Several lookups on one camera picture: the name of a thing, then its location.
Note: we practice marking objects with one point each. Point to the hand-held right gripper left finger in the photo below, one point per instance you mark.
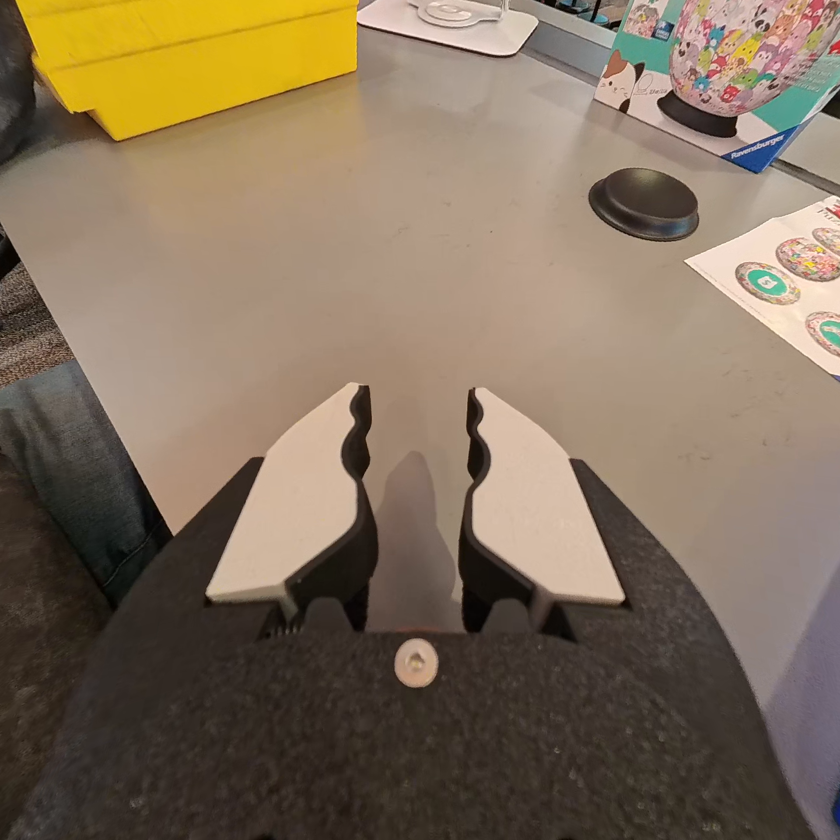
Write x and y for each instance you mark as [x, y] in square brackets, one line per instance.
[295, 512]

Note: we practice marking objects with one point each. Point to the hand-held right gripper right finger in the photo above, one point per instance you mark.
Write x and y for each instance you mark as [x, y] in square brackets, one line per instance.
[538, 518]

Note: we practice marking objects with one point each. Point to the dark office chair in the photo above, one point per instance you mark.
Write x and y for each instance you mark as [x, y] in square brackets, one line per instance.
[13, 79]

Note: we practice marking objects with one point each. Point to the yellow plastic bin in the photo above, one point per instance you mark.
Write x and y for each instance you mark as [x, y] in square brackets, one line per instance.
[197, 65]

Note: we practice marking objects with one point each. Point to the white printed instruction leaflet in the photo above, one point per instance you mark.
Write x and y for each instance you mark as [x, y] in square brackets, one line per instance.
[741, 262]

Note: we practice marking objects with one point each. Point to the person's jeans leg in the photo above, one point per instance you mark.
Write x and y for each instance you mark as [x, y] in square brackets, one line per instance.
[65, 459]

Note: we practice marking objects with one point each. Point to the black round stand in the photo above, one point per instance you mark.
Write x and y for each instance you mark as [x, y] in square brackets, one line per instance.
[643, 200]

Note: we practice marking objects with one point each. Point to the person's dark grey garment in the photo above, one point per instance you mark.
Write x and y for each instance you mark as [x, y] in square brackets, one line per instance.
[39, 656]

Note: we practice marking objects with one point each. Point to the colourful puzzle ball box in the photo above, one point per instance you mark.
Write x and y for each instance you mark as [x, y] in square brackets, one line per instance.
[722, 72]

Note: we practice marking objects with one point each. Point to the white base clear stand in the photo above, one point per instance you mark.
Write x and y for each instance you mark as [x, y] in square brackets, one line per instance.
[479, 36]

